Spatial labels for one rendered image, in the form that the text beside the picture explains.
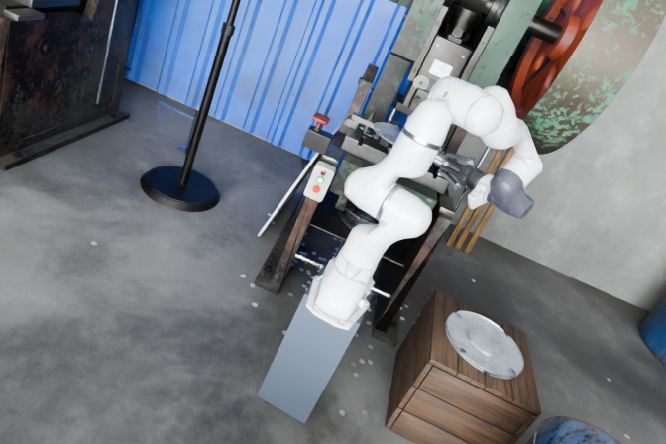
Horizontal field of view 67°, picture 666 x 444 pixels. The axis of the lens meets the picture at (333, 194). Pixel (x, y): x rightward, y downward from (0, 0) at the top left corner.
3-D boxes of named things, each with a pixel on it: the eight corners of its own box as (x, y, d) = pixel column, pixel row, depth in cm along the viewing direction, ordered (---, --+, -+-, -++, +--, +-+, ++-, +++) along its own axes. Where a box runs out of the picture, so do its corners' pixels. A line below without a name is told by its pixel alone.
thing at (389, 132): (431, 138, 206) (432, 137, 206) (452, 166, 181) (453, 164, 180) (367, 117, 200) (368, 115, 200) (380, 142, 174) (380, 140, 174)
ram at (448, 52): (437, 123, 188) (476, 49, 176) (401, 106, 188) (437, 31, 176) (436, 111, 204) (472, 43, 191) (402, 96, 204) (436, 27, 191)
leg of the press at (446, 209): (394, 347, 210) (506, 165, 171) (370, 336, 209) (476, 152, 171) (402, 242, 293) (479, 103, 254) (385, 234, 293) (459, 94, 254)
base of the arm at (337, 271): (356, 338, 135) (377, 300, 129) (295, 304, 137) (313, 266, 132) (374, 295, 155) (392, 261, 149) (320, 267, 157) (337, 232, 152)
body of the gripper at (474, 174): (481, 194, 174) (460, 181, 179) (492, 172, 171) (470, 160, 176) (470, 195, 169) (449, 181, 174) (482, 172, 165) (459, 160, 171)
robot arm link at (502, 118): (489, 52, 131) (535, 73, 119) (498, 103, 144) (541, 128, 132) (430, 92, 130) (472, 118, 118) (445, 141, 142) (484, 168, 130)
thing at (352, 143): (443, 194, 197) (450, 182, 195) (339, 148, 197) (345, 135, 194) (441, 168, 224) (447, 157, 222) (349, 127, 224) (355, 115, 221)
